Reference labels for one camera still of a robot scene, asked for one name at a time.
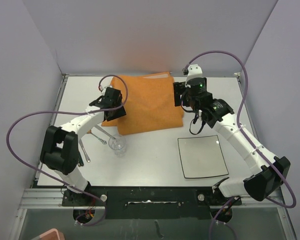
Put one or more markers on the white square plate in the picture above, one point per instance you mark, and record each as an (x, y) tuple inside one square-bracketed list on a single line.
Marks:
[(202, 157)]

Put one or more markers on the orange cloth placemat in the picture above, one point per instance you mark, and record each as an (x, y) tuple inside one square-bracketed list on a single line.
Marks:
[(150, 104)]

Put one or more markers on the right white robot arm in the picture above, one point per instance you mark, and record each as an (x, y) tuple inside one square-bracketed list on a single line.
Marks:
[(268, 170)]

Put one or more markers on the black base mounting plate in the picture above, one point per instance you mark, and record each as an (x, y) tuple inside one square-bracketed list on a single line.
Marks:
[(137, 203)]

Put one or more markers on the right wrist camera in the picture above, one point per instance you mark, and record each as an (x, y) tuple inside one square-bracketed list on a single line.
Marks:
[(192, 71)]

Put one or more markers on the pink box corner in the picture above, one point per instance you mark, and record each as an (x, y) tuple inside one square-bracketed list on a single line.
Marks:
[(52, 234)]

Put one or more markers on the clear plastic cup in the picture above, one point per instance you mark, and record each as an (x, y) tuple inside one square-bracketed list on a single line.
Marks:
[(117, 144)]

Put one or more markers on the silver fork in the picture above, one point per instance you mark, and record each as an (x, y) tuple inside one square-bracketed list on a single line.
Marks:
[(98, 138)]

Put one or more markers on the silver knife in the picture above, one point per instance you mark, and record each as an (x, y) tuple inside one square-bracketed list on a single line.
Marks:
[(107, 133)]

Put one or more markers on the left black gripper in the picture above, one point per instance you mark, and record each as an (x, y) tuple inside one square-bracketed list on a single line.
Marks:
[(120, 112)]

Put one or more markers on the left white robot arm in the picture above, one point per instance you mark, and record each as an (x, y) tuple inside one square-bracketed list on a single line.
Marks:
[(60, 150)]

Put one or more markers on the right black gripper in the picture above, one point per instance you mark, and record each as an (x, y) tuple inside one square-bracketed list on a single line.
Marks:
[(181, 89)]

